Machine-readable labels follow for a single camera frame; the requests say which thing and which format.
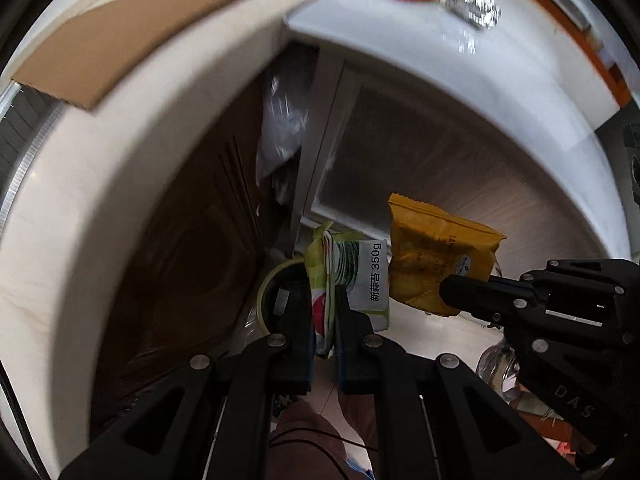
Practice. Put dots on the crinkled clear plastic bag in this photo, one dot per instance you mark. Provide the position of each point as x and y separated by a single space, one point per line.
497 367

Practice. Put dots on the person's left leg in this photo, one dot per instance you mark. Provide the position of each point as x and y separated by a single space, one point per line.
300 440

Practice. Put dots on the brown wooden door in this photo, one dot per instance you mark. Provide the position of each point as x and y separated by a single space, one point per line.
190 240

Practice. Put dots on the white frosted glass cabinet door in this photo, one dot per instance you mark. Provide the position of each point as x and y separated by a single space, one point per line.
400 145

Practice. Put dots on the grey slatted panel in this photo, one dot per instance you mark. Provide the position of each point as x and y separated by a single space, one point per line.
20 140

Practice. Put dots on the brown cardboard sheet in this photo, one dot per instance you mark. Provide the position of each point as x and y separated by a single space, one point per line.
125 35

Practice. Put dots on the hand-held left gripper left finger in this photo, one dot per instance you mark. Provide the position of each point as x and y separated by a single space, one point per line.
306 345

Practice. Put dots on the green white food packet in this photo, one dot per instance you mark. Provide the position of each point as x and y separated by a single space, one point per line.
365 270

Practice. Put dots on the yellow snack bag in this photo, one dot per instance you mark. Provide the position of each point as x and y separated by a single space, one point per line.
425 250

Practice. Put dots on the cream rimmed trash bin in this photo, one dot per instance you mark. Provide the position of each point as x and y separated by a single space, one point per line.
267 285

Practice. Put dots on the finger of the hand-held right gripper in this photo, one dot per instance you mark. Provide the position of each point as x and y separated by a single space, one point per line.
475 295

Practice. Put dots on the crumpled silver foil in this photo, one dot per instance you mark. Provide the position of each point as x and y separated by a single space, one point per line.
470 2

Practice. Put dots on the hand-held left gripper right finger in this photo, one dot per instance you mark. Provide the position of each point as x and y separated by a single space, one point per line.
341 355

